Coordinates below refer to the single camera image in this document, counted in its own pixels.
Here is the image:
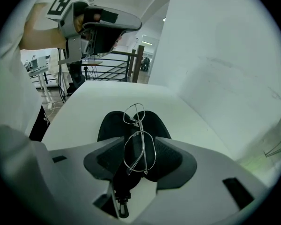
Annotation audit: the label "black glasses case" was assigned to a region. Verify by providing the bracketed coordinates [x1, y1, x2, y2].
[97, 110, 173, 219]

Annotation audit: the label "silver wire-frame glasses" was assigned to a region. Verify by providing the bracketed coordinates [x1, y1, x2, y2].
[123, 103, 157, 175]

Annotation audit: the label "white box appliance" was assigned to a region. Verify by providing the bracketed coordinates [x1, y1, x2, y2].
[30, 56, 47, 69]

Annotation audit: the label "person's left hand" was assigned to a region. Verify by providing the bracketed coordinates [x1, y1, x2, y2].
[74, 2, 103, 34]

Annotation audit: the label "person's black trousers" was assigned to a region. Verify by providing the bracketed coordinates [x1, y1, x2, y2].
[29, 104, 52, 142]

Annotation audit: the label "rectangular ceiling light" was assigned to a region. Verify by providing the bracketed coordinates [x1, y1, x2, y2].
[141, 34, 160, 45]

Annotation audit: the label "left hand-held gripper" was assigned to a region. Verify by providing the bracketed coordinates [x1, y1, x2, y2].
[45, 0, 143, 66]

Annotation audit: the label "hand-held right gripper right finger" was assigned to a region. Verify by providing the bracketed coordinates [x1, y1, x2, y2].
[133, 136, 272, 225]

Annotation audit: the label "white desk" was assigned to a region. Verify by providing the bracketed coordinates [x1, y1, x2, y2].
[28, 66, 55, 103]

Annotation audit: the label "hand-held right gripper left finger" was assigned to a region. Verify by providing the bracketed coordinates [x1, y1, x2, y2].
[45, 136, 125, 225]

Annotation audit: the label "brown wooden post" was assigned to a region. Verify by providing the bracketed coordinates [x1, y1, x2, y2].
[130, 45, 145, 83]

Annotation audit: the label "black office chair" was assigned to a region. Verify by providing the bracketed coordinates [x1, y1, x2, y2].
[67, 63, 86, 95]

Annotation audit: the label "black metal railing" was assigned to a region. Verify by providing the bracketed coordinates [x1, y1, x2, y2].
[81, 49, 137, 83]

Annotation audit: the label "person's left forearm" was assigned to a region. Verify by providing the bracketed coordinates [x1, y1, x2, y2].
[19, 2, 67, 51]

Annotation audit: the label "person's white shirt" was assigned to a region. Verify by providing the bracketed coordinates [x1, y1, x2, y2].
[0, 0, 70, 225]

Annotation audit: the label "small wooden tabletop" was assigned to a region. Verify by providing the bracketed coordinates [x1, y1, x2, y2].
[82, 60, 104, 67]

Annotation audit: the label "white hanging cloth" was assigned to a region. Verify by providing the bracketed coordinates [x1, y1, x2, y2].
[48, 47, 69, 92]

